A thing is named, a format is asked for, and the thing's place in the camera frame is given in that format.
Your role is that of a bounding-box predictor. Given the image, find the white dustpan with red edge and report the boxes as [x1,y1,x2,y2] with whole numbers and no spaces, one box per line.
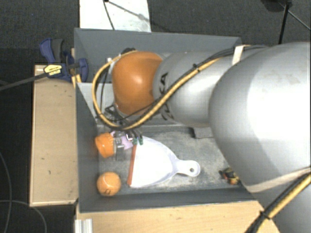
[126,135,201,188]

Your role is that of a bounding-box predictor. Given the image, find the pink bottle with orange cap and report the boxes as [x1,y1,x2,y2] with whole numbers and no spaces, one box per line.
[94,131,134,159]

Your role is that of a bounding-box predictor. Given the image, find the orange ball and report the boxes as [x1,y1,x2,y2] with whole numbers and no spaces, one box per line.
[96,171,122,197]

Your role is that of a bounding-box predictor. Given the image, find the pale wood board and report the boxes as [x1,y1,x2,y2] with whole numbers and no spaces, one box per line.
[29,64,80,207]

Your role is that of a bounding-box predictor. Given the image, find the pale grey metal gripper finger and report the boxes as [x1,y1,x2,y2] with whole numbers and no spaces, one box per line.
[115,140,126,161]

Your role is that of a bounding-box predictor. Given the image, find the small black and orange toy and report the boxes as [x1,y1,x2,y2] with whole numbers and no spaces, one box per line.
[218,167,241,185]

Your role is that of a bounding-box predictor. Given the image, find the grey metal bin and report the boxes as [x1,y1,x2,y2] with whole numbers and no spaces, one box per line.
[73,27,259,213]

